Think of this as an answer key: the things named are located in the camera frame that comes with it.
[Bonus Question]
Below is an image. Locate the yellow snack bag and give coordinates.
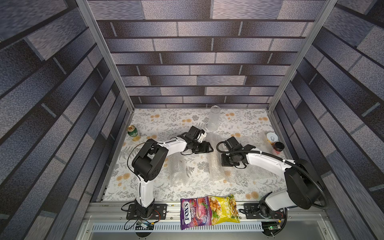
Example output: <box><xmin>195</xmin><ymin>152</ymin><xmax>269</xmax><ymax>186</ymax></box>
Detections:
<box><xmin>209</xmin><ymin>195</ymin><xmax>240</xmax><ymax>225</ymax></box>

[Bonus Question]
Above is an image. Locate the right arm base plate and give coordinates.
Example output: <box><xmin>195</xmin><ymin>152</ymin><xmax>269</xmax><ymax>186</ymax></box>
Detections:
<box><xmin>239</xmin><ymin>203</ymin><xmax>286</xmax><ymax>220</ymax></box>

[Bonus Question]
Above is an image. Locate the green beverage can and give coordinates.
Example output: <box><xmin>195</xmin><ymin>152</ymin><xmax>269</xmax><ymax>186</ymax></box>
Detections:
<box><xmin>127</xmin><ymin>125</ymin><xmax>139</xmax><ymax>138</ymax></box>

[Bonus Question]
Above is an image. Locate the purple Fox's candy bag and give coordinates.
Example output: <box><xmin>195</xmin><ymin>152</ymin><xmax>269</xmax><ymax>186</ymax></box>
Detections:
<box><xmin>180</xmin><ymin>197</ymin><xmax>212</xmax><ymax>230</ymax></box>

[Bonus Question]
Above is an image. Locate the clear textured glass vase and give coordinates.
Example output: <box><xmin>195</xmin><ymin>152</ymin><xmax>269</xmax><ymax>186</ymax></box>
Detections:
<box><xmin>207</xmin><ymin>106</ymin><xmax>221</xmax><ymax>132</ymax></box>

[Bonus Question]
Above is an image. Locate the red jam jar black lid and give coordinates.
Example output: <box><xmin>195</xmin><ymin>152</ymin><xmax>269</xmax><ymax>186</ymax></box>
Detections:
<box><xmin>273</xmin><ymin>142</ymin><xmax>285</xmax><ymax>154</ymax></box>

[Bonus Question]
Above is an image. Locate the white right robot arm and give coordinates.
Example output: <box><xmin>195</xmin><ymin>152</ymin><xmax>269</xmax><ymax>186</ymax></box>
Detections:
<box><xmin>216</xmin><ymin>137</ymin><xmax>328</xmax><ymax>216</ymax></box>

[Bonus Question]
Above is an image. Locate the black corrugated cable conduit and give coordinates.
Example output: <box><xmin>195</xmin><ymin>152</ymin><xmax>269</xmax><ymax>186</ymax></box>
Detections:
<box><xmin>215</xmin><ymin>140</ymin><xmax>328</xmax><ymax>210</ymax></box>

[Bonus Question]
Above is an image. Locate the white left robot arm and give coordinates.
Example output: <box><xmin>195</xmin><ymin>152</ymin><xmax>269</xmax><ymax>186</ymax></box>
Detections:
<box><xmin>132</xmin><ymin>126</ymin><xmax>213</xmax><ymax>213</ymax></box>

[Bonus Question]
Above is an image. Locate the clear bubble wrap sheet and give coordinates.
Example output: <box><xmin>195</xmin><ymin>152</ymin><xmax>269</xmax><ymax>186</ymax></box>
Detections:
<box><xmin>224</xmin><ymin>163</ymin><xmax>279</xmax><ymax>183</ymax></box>

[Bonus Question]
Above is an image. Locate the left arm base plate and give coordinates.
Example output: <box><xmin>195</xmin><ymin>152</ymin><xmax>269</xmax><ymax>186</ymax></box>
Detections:
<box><xmin>126</xmin><ymin>204</ymin><xmax>168</xmax><ymax>220</ymax></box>

